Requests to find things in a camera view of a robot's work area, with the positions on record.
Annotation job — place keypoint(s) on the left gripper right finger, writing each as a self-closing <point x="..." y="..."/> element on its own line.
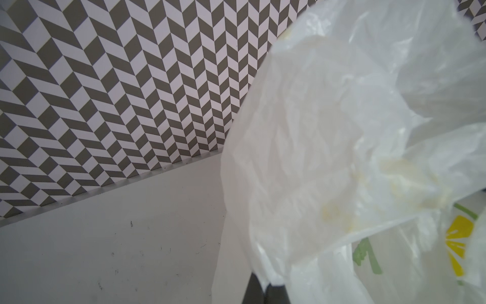
<point x="276" y="295"/>

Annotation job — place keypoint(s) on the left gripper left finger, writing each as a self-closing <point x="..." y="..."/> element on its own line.
<point x="254" y="293"/>

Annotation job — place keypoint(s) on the white plastic bag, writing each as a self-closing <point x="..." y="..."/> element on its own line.
<point x="344" y="170"/>

